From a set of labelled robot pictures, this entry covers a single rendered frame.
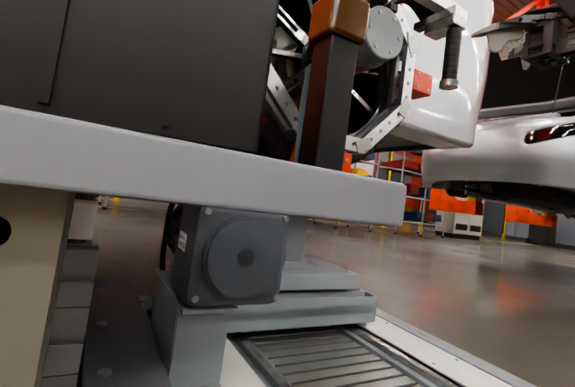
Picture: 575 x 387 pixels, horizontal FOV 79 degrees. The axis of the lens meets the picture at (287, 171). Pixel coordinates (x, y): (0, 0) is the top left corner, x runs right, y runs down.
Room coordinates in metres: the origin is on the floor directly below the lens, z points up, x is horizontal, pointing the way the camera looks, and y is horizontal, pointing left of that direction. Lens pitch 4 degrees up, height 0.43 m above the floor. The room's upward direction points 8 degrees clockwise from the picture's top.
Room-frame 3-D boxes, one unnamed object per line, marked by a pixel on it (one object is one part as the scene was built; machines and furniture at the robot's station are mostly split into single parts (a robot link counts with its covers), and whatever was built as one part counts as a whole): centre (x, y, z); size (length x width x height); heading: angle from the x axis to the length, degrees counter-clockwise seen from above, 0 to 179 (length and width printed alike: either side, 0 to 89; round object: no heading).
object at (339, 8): (0.30, -0.03, 0.59); 0.04 x 0.04 x 0.04; 29
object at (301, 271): (1.11, -0.02, 0.32); 0.40 x 0.30 x 0.28; 119
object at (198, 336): (0.77, 0.15, 0.26); 0.42 x 0.18 x 0.35; 29
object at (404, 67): (0.96, -0.10, 0.85); 0.54 x 0.07 x 0.54; 119
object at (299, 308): (1.11, -0.02, 0.13); 0.50 x 0.36 x 0.10; 119
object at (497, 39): (0.68, -0.38, 0.80); 0.09 x 0.03 x 0.06; 63
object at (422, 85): (1.12, -0.37, 0.85); 0.09 x 0.08 x 0.07; 119
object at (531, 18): (0.66, -0.42, 0.83); 0.09 x 0.05 x 0.02; 63
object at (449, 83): (0.83, -0.36, 0.83); 0.04 x 0.04 x 0.16
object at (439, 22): (0.86, -0.35, 0.93); 0.09 x 0.05 x 0.05; 29
